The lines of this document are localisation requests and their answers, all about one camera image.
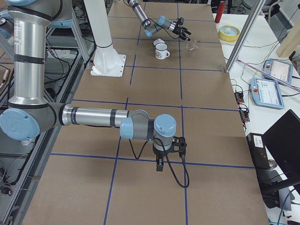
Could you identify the white enamel mug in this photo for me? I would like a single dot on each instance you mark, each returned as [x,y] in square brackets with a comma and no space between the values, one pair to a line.
[161,51]

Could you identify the black monitor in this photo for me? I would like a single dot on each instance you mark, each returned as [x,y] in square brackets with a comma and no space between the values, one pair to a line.
[282,140]

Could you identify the black computer box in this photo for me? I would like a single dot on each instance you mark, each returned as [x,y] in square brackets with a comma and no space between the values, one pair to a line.
[258,151]

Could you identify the grabber reach stick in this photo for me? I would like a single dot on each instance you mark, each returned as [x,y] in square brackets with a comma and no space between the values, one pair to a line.
[269,76]

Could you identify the clear glass funnel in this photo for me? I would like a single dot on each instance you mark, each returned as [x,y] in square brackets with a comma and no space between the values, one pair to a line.
[191,45]

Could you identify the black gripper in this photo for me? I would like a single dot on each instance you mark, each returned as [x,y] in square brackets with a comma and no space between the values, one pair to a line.
[179,29]
[160,156]

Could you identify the teach pendant tablet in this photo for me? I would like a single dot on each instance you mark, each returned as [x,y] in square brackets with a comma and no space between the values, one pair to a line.
[266,93]
[279,69]

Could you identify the yellow rimmed bowl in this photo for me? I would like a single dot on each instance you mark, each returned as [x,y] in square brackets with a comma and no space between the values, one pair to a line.
[228,33]

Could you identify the red cylinder tube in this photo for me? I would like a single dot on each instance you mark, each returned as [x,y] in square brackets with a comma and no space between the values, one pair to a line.
[220,11]

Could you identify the far teach pendant tablet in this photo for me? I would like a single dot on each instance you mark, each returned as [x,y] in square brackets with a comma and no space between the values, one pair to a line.
[279,69]

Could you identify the wooden beam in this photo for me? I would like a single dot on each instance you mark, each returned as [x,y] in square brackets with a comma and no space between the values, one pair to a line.
[291,42]

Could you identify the near teach pendant tablet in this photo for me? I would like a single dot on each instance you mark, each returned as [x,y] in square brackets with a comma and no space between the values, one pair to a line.
[266,93]

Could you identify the aluminium frame post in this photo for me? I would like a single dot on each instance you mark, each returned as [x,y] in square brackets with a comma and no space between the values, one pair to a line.
[244,33]

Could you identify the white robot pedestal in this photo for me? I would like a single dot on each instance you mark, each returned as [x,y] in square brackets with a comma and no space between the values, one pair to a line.
[106,62]

